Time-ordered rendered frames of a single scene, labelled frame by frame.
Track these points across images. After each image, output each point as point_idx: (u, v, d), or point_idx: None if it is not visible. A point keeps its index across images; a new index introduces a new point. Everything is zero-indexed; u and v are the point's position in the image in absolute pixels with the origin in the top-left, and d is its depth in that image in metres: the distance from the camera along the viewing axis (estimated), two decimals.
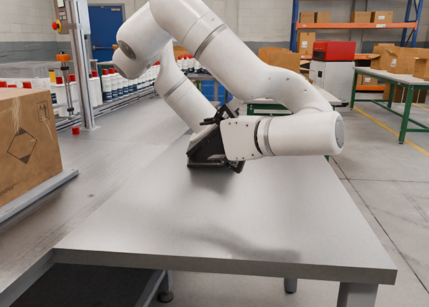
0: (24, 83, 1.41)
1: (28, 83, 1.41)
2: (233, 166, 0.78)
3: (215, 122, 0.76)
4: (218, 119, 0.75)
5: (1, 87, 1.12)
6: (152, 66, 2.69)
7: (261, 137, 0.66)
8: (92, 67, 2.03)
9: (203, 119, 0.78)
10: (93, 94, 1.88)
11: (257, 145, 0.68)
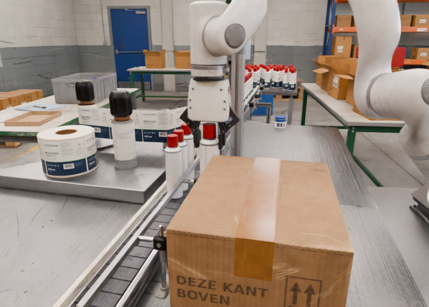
0: (185, 126, 1.09)
1: (189, 126, 1.09)
2: (230, 122, 0.77)
3: (195, 127, 0.79)
4: (192, 125, 0.79)
5: (212, 132, 0.78)
6: (244, 83, 2.37)
7: (200, 71, 0.71)
8: None
9: (193, 142, 0.81)
10: None
11: (209, 79, 0.72)
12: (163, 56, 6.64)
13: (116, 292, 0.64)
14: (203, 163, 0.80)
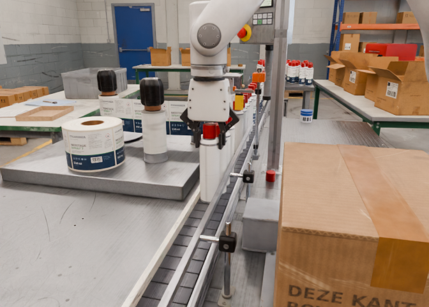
0: None
1: None
2: (230, 122, 0.77)
3: (195, 127, 0.79)
4: (192, 125, 0.79)
5: (212, 132, 0.78)
6: None
7: (200, 71, 0.71)
8: (234, 83, 1.61)
9: (193, 142, 0.81)
10: (249, 119, 1.46)
11: (209, 79, 0.72)
12: (169, 53, 6.54)
13: (179, 302, 0.55)
14: (203, 163, 0.80)
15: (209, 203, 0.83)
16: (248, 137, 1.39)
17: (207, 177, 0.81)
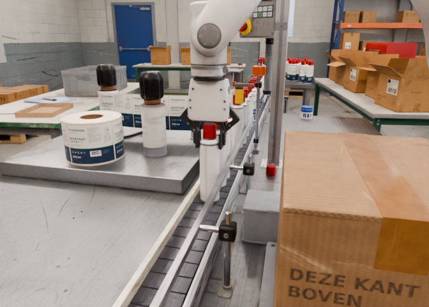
0: None
1: None
2: (230, 122, 0.77)
3: (195, 127, 0.79)
4: (192, 125, 0.79)
5: (212, 132, 0.78)
6: None
7: (200, 71, 0.71)
8: (234, 78, 1.60)
9: (193, 142, 0.81)
10: (249, 113, 1.46)
11: (209, 79, 0.72)
12: (169, 52, 6.54)
13: (178, 292, 0.54)
14: (203, 163, 0.80)
15: None
16: (248, 132, 1.38)
17: (207, 177, 0.81)
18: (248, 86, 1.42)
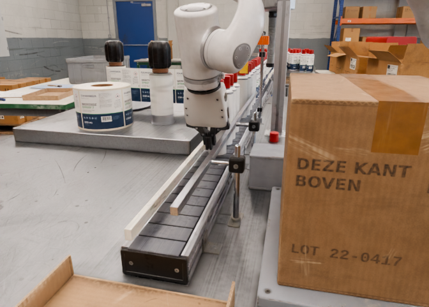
0: (232, 73, 1.03)
1: (236, 73, 1.04)
2: (220, 127, 0.76)
3: (203, 132, 0.77)
4: (199, 131, 0.78)
5: None
6: None
7: (193, 86, 0.67)
8: None
9: (203, 143, 0.81)
10: (253, 89, 1.50)
11: (203, 92, 0.68)
12: (170, 47, 6.58)
13: (192, 215, 0.59)
14: None
15: (217, 156, 0.87)
16: (251, 106, 1.43)
17: None
18: (251, 62, 1.47)
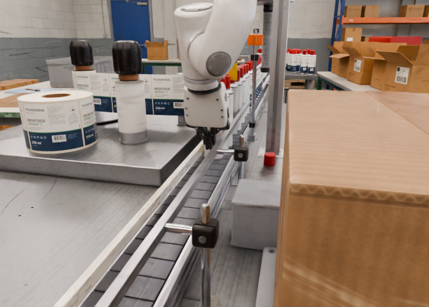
0: (226, 75, 0.93)
1: (229, 76, 0.94)
2: (220, 127, 0.76)
3: (203, 132, 0.77)
4: (199, 131, 0.78)
5: None
6: None
7: (193, 86, 0.67)
8: None
9: (203, 143, 0.81)
10: (246, 97, 1.28)
11: (203, 92, 0.68)
12: (166, 47, 6.36)
13: None
14: None
15: (214, 160, 0.84)
16: (243, 118, 1.20)
17: None
18: (243, 66, 1.24)
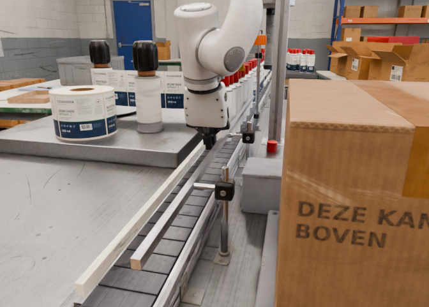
0: None
1: None
2: (220, 127, 0.76)
3: (203, 132, 0.77)
4: (199, 131, 0.78)
5: (228, 80, 0.94)
6: None
7: (193, 86, 0.67)
8: None
9: (203, 143, 0.81)
10: None
11: (203, 92, 0.68)
12: (168, 47, 6.48)
13: (168, 254, 0.48)
14: None
15: (225, 142, 0.99)
16: (248, 111, 1.32)
17: None
18: (246, 64, 1.36)
